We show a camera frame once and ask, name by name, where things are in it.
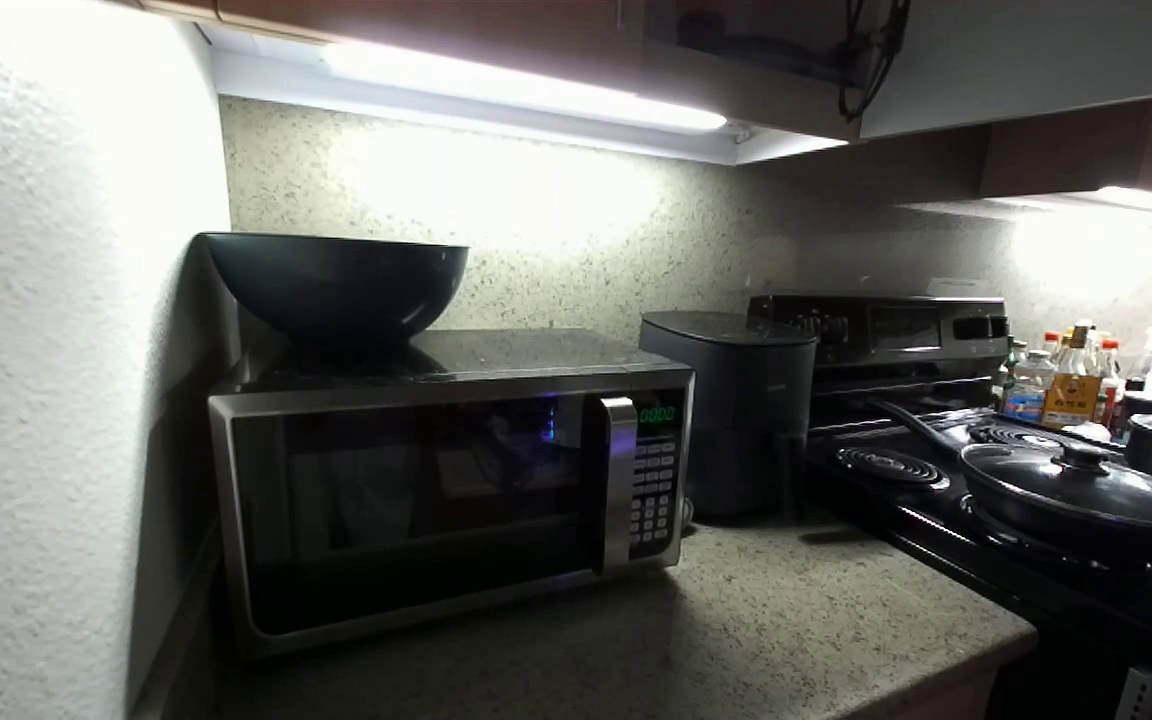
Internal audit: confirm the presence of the red cap bottle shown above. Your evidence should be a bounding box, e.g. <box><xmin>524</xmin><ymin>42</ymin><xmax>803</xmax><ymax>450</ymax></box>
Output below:
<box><xmin>1095</xmin><ymin>335</ymin><xmax>1133</xmax><ymax>429</ymax></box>

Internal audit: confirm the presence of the open cupboard door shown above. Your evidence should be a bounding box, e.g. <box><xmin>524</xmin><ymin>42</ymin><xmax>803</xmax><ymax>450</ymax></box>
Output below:
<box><xmin>857</xmin><ymin>0</ymin><xmax>1152</xmax><ymax>144</ymax></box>

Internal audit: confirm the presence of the dark round bowl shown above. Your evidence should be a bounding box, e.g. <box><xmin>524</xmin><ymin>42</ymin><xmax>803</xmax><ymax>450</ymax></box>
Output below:
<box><xmin>197</xmin><ymin>230</ymin><xmax>471</xmax><ymax>355</ymax></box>

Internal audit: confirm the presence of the black pan with lid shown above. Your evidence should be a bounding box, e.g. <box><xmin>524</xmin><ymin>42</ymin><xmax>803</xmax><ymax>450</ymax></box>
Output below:
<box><xmin>866</xmin><ymin>395</ymin><xmax>1152</xmax><ymax>555</ymax></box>

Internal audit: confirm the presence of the blue label bottle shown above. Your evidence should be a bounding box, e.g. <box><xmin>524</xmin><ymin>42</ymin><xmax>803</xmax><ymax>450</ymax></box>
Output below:
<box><xmin>999</xmin><ymin>346</ymin><xmax>1050</xmax><ymax>429</ymax></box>

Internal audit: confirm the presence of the black steel microwave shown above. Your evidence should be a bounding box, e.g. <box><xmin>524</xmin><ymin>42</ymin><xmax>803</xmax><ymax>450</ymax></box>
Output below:
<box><xmin>204</xmin><ymin>330</ymin><xmax>701</xmax><ymax>660</ymax></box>

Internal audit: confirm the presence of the black kitchen stove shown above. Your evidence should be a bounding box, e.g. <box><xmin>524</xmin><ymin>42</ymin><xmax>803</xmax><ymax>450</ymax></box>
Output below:
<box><xmin>746</xmin><ymin>291</ymin><xmax>1152</xmax><ymax>720</ymax></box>

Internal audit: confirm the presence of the yellow label bottle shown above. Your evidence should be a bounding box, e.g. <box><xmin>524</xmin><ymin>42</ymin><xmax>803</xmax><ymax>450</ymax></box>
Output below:
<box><xmin>1040</xmin><ymin>330</ymin><xmax>1109</xmax><ymax>432</ymax></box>

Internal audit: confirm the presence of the black air fryer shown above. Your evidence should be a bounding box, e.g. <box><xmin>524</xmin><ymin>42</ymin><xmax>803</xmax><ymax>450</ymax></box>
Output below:
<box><xmin>635</xmin><ymin>310</ymin><xmax>824</xmax><ymax>523</ymax></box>

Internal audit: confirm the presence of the under-cabinet light strip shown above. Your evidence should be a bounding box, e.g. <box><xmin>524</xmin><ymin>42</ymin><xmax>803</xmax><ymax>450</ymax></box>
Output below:
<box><xmin>315</xmin><ymin>37</ymin><xmax>735</xmax><ymax>141</ymax></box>

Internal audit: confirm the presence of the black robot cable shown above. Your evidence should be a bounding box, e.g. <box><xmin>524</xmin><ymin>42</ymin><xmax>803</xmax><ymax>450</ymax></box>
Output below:
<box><xmin>835</xmin><ymin>0</ymin><xmax>917</xmax><ymax>125</ymax></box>

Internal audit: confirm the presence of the wooden side cupboard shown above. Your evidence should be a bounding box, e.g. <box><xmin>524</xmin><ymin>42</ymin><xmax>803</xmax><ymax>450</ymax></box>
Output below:
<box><xmin>978</xmin><ymin>94</ymin><xmax>1152</xmax><ymax>204</ymax></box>

